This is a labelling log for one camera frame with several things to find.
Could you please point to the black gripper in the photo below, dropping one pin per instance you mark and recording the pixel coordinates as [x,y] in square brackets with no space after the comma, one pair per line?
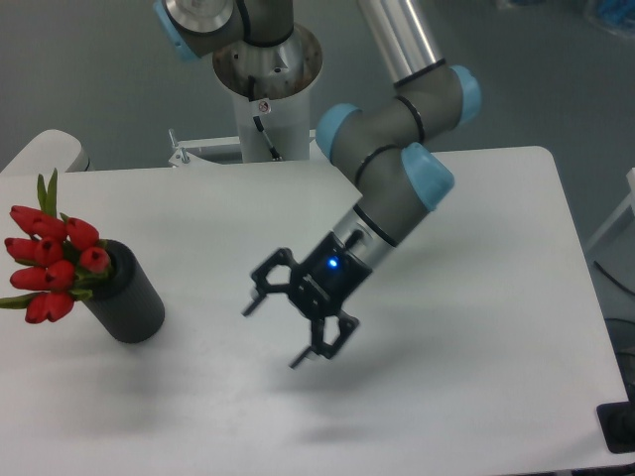
[327,282]

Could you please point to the red tulip bouquet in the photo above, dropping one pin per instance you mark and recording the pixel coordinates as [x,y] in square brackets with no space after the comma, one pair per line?
[63,259]

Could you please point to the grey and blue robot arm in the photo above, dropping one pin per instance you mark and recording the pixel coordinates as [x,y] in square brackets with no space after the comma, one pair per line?
[382,152]

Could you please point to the black ribbed cylindrical vase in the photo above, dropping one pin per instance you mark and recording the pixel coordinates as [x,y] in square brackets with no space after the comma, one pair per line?
[128,306]

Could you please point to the white chair back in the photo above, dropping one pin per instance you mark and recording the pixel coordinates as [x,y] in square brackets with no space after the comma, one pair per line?
[51,149]

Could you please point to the black device at table edge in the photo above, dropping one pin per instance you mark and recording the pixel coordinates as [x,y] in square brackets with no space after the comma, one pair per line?
[617,425]

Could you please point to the blue items in clear bag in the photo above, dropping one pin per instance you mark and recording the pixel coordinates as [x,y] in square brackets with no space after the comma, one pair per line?
[613,16]

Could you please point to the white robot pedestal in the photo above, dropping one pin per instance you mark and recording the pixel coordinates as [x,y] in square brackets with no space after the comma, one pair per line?
[270,93]

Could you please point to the white frame at right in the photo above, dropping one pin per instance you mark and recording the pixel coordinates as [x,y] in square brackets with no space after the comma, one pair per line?
[614,224]

